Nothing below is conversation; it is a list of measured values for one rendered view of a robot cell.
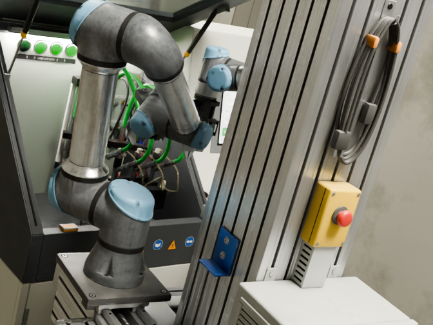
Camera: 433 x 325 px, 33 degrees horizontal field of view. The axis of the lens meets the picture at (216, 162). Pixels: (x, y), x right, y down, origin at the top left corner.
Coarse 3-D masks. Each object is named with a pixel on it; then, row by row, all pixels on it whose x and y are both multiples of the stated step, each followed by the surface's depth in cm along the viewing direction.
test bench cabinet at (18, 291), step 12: (0, 264) 225; (0, 276) 225; (12, 276) 219; (0, 288) 225; (12, 288) 219; (24, 288) 216; (0, 300) 225; (12, 300) 219; (24, 300) 218; (0, 312) 226; (12, 312) 219; (0, 324) 226; (12, 324) 219
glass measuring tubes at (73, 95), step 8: (72, 80) 261; (72, 88) 262; (72, 96) 263; (72, 104) 263; (72, 112) 264; (64, 120) 265; (64, 128) 266; (64, 144) 267; (64, 152) 268; (56, 160) 270
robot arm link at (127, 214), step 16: (96, 192) 175; (112, 192) 172; (128, 192) 173; (144, 192) 177; (96, 208) 174; (112, 208) 172; (128, 208) 170; (144, 208) 172; (96, 224) 176; (112, 224) 172; (128, 224) 172; (144, 224) 174; (112, 240) 173; (128, 240) 173; (144, 240) 177
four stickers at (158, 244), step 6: (156, 240) 242; (162, 240) 244; (174, 240) 248; (186, 240) 252; (192, 240) 254; (144, 246) 240; (156, 246) 244; (168, 246) 247; (174, 246) 249; (186, 246) 253
